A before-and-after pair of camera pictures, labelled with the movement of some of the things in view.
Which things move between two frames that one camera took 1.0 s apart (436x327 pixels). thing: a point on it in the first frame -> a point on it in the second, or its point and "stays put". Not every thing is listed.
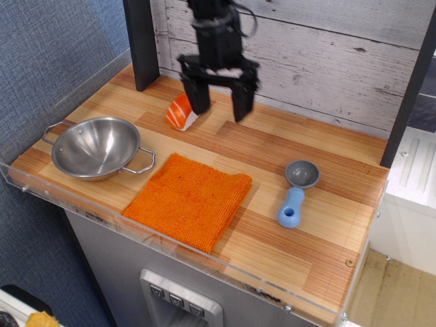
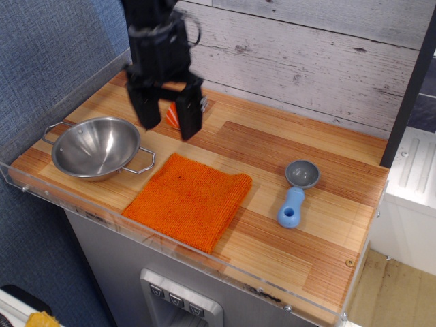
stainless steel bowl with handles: [97, 148] stays put
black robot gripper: [220, 56] -> [159, 68]
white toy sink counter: [405, 229] stays put
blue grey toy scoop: [302, 174] stays put
